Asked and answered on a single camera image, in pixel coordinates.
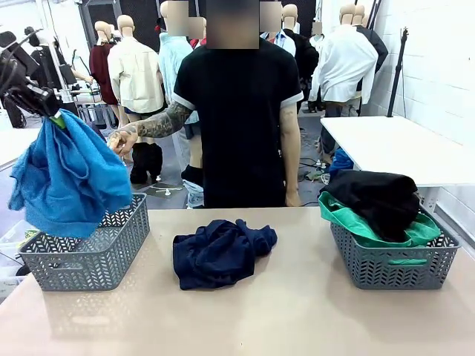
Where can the mannequin in cream jacket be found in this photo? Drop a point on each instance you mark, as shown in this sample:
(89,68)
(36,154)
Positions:
(133,78)

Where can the black bunched trousers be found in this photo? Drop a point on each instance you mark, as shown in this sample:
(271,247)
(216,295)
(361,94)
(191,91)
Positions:
(193,176)

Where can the light denim jeans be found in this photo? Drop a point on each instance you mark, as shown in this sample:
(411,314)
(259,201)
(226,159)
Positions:
(193,196)

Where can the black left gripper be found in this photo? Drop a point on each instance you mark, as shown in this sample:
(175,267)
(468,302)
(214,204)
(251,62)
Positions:
(35,98)

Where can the mannequin in maroon top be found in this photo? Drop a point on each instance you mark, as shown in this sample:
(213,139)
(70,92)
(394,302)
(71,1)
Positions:
(102,70)

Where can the bright blue garment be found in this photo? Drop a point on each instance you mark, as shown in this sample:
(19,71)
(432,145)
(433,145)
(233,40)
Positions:
(67,178)

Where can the navy blue garment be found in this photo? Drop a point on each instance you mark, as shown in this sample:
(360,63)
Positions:
(211,256)

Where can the mannequin in black jacket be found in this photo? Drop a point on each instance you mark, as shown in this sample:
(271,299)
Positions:
(379,48)

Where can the green garment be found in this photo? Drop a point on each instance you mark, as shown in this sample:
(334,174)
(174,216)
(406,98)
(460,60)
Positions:
(356,226)

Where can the tattooed right forearm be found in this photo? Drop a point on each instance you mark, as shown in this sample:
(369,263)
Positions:
(163,124)

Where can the black tripod stand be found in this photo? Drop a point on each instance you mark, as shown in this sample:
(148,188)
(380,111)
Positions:
(399,70)

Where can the mannequin in denim shirt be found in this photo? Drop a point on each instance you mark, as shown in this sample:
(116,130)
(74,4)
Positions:
(280,42)

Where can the blue cloth bundle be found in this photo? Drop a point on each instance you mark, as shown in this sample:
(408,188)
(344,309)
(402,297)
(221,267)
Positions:
(341,163)

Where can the grey plastic woven basket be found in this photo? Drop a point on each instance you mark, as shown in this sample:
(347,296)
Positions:
(92,274)
(389,274)

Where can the clear plastic storage box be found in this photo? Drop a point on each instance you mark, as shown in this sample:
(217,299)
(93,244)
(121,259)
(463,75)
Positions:
(11,241)

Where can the mannequin in light blue fleece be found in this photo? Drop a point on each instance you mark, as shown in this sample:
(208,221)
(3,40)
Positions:
(172,63)

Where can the person's tattooed right hand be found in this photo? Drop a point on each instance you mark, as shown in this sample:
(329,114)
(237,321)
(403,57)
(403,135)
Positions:
(124,141)

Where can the black garment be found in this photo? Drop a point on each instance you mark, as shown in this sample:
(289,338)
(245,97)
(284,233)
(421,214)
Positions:
(378,204)

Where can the mannequin in red jacket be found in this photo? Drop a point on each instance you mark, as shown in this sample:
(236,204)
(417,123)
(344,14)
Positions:
(196,41)

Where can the large white table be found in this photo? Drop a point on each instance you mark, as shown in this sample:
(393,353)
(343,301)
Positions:
(389,144)

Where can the person in black t-shirt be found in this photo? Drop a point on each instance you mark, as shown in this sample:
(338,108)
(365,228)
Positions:
(237,111)

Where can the person's left hand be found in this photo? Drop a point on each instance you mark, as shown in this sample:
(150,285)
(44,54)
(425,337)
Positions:
(293,198)

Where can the white mannequin floor base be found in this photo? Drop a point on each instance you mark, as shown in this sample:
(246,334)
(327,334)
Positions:
(167,191)

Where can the mannequin in white shirt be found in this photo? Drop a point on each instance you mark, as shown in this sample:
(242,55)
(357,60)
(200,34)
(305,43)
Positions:
(345,70)

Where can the mannequin in black coat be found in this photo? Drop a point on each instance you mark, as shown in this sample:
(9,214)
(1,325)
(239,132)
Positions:
(306,55)

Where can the person's left forearm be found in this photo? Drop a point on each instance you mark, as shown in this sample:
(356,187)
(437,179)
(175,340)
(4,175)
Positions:
(290,159)

